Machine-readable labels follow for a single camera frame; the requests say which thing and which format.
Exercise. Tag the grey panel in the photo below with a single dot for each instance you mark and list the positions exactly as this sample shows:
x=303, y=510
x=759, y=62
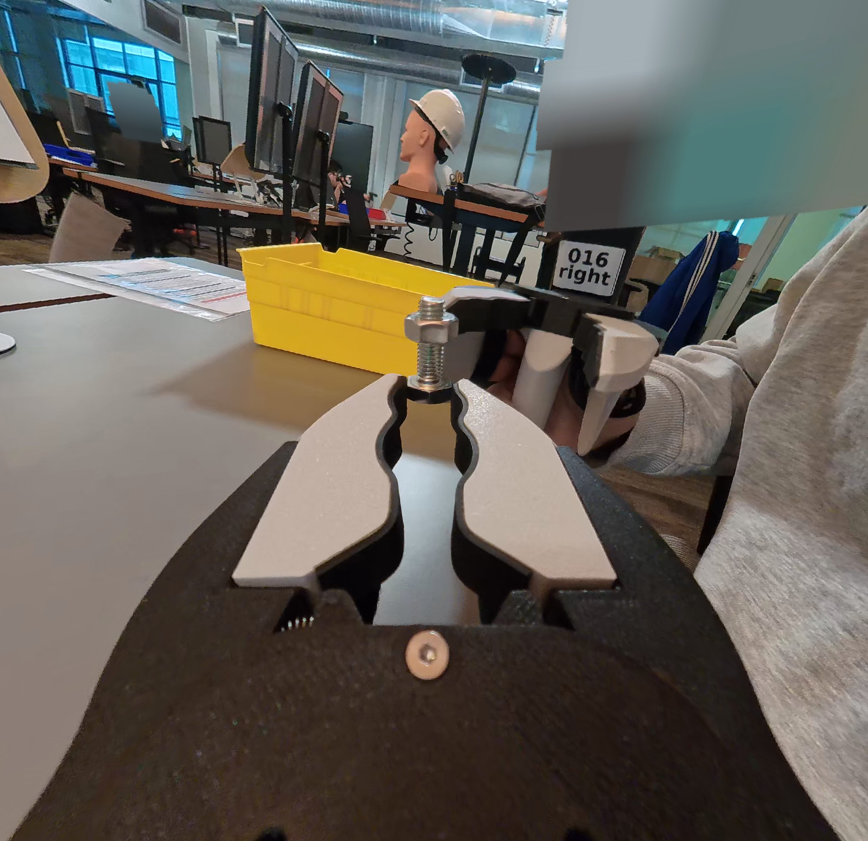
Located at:
x=85, y=234

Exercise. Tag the steel hex nut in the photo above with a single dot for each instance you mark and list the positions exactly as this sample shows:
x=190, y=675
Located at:
x=427, y=327

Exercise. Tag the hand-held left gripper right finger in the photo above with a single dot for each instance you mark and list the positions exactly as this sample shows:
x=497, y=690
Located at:
x=529, y=502

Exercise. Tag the blue striped jacket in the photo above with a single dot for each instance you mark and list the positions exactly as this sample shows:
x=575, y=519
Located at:
x=685, y=291

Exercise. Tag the white hard hat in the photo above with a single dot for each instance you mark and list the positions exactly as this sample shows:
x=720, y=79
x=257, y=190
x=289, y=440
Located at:
x=441, y=112

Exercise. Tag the person's right hand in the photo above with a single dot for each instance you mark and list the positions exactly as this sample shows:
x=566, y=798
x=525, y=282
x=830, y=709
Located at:
x=563, y=424

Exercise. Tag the silver ventilation duct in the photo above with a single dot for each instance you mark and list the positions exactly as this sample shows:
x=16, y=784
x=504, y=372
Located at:
x=339, y=0

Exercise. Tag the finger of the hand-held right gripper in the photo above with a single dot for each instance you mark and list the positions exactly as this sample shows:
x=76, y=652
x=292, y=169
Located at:
x=627, y=352
x=488, y=298

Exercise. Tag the black office chair armrest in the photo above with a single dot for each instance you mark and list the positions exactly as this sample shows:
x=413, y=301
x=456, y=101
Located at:
x=715, y=508

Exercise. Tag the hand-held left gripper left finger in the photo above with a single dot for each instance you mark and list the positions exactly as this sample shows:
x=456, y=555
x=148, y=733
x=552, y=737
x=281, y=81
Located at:
x=319, y=502

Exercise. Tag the black desktop monitor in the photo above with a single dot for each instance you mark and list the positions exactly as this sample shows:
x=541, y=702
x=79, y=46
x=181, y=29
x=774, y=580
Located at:
x=356, y=149

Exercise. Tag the yellow plastic bin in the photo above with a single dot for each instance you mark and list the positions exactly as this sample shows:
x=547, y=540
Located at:
x=305, y=305

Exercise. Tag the person's torso in grey sweatshirt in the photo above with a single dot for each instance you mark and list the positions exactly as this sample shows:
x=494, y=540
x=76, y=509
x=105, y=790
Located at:
x=800, y=617

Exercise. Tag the mannequin head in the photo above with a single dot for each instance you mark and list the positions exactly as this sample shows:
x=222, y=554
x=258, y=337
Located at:
x=420, y=156

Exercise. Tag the long wooden background table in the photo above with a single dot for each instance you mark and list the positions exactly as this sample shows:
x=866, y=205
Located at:
x=169, y=193

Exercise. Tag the wooden standing table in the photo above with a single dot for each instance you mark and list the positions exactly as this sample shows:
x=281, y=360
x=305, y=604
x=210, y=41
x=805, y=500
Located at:
x=434, y=199

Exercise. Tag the black bag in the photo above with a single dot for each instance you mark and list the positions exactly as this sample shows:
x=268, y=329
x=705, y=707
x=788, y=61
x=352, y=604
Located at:
x=502, y=193

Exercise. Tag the tan instruction board stand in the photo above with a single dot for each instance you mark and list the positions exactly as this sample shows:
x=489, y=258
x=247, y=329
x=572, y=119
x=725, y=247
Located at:
x=27, y=186

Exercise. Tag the steel hex bolt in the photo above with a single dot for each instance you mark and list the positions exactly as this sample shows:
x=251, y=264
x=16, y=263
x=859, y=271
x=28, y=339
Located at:
x=432, y=359

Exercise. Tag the black pole with round top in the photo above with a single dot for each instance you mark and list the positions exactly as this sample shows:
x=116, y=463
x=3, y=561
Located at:
x=488, y=64

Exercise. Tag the paned window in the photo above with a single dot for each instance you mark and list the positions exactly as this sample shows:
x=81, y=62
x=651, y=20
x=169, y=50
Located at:
x=81, y=61

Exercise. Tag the grey desk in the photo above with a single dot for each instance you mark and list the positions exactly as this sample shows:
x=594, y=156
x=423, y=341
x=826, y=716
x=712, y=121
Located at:
x=135, y=447

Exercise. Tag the small black monitor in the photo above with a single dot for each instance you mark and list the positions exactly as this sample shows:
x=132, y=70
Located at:
x=211, y=141

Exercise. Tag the tall black monitor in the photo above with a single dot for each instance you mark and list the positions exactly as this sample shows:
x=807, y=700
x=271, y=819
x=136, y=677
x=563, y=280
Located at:
x=271, y=88
x=317, y=122

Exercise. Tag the laminated instruction sheet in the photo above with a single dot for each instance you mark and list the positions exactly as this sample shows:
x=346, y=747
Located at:
x=149, y=285

